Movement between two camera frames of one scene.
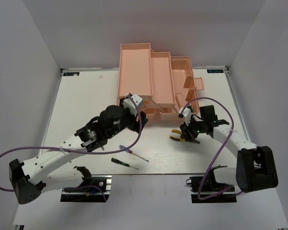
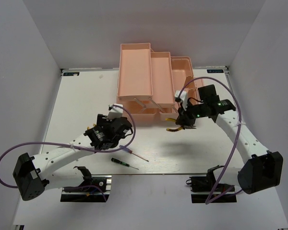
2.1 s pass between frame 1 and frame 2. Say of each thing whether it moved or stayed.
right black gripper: moved
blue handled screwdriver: stayed
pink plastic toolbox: stayed
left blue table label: stayed
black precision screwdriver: stayed
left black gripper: moved
